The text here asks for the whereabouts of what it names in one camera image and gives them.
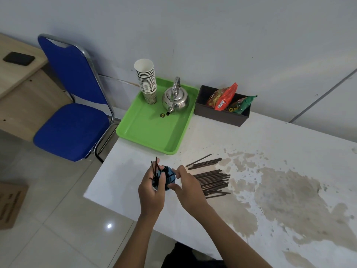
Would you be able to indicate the person's left hand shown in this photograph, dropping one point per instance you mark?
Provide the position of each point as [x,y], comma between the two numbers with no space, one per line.
[150,198]

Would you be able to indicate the person's right hand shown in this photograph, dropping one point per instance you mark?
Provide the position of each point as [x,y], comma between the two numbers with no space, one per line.
[189,193]

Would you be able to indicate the person's right thumb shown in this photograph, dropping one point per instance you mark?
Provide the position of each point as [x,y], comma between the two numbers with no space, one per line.
[174,187]

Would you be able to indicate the person's left thumb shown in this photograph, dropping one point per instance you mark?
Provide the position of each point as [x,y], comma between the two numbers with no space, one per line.
[162,182]

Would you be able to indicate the blue patterned cup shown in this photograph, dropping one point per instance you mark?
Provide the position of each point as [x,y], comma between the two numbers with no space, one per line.
[170,175]

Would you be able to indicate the black plastic stirrer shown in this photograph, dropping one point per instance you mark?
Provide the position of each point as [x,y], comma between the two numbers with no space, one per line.
[156,161]
[158,166]

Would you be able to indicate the person's left forearm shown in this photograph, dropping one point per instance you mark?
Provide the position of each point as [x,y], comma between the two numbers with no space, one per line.
[134,244]

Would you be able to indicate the person's right forearm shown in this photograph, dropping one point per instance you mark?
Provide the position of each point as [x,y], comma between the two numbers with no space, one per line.
[231,242]

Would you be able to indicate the pile of black sticks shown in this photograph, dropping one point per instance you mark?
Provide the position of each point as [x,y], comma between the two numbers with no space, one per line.
[212,181]

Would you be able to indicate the green plastic tray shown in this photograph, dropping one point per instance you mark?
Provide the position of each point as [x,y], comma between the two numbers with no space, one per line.
[150,131]

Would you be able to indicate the person's black trousers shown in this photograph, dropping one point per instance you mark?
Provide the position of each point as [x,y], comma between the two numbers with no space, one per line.
[189,258]

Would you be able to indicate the dark brown box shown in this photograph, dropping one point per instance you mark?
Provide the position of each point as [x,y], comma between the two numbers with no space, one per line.
[217,115]

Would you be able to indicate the steel kettle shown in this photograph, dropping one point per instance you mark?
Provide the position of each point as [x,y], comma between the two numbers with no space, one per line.
[175,99]

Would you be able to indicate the orange snack packet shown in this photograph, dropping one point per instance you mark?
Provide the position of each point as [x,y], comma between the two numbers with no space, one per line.
[214,98]

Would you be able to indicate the red snack packet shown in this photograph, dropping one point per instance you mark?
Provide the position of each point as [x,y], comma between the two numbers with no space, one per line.
[226,98]

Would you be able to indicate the stack of paper cups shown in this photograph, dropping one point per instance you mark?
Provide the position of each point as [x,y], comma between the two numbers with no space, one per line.
[146,78]

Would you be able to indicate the blue padded chair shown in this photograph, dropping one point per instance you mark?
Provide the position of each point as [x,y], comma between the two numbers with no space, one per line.
[72,125]

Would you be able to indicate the green snack packet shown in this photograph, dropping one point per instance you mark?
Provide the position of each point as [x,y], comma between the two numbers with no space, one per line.
[242,104]

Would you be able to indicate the cardboard box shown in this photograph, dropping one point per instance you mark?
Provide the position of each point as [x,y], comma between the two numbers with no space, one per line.
[9,205]

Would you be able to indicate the wooden desk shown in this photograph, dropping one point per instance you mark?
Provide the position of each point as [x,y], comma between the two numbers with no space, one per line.
[25,100]

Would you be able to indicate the black phone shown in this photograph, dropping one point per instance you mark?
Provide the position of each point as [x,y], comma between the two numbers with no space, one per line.
[19,58]

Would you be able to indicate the grey wall conduit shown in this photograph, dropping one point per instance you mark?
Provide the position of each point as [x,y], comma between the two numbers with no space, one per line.
[323,96]

